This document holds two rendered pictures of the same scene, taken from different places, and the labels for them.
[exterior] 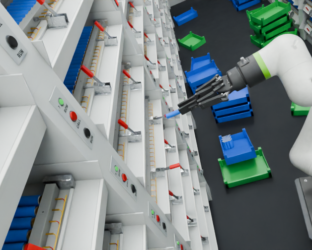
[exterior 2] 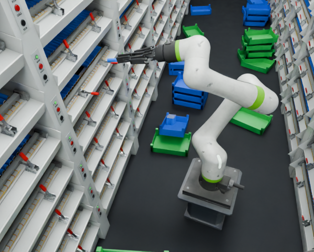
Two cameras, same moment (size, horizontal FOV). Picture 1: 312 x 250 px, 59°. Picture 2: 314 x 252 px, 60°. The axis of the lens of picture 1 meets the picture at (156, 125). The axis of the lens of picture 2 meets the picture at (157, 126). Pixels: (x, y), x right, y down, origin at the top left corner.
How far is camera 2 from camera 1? 0.46 m
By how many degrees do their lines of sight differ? 5
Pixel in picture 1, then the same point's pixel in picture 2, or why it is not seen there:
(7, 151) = not seen: outside the picture
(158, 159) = (89, 87)
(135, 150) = (67, 65)
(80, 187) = (6, 52)
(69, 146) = (6, 22)
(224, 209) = (140, 164)
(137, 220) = (39, 97)
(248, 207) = (158, 169)
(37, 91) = not seen: outside the picture
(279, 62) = (187, 51)
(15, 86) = not seen: outside the picture
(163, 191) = (78, 105)
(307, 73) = (196, 64)
